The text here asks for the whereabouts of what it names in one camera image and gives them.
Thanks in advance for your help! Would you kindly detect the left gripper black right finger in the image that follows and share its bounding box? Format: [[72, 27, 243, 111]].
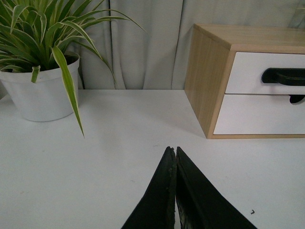
[[176, 147, 255, 229]]

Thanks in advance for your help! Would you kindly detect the green striped spider plant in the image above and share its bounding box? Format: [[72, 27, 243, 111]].
[[0, 0, 131, 122]]

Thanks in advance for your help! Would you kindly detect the black drawer handle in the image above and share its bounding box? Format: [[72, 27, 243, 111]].
[[261, 68, 305, 86]]

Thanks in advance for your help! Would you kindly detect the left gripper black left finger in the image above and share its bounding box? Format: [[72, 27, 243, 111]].
[[122, 147, 177, 229]]

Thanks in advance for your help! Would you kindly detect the white drawer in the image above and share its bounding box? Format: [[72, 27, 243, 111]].
[[214, 94, 305, 135], [225, 52, 305, 95]]

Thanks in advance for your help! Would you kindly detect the white plant pot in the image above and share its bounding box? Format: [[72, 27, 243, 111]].
[[0, 68, 73, 122]]

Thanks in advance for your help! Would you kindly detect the wooden drawer cabinet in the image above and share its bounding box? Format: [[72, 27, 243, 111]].
[[184, 24, 305, 139]]

